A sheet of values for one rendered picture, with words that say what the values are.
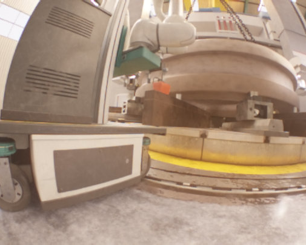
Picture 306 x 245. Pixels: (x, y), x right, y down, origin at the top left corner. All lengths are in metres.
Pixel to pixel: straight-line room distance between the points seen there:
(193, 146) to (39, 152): 1.29
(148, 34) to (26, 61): 0.60
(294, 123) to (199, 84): 1.74
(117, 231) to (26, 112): 0.45
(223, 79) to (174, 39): 1.35
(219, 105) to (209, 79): 4.57
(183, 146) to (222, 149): 0.40
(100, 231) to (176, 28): 0.94
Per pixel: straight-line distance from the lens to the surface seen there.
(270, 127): 1.34
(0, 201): 0.58
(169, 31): 0.79
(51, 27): 0.56
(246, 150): 1.45
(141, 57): 0.70
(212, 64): 2.27
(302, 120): 2.52
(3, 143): 0.48
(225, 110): 6.48
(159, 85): 1.55
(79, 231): 0.49
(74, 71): 0.52
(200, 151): 1.41
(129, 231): 0.48
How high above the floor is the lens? 0.35
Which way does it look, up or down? level
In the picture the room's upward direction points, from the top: 5 degrees clockwise
